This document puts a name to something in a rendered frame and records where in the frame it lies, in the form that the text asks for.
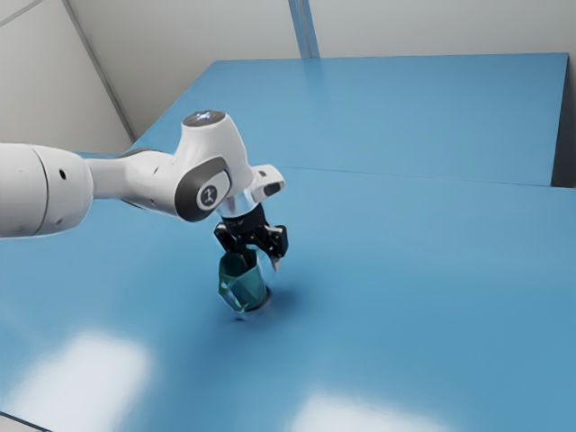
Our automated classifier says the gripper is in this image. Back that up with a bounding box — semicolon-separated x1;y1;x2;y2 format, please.
212;202;290;273

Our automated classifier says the teal faceted mug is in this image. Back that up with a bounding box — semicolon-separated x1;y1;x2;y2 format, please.
217;249;272;313

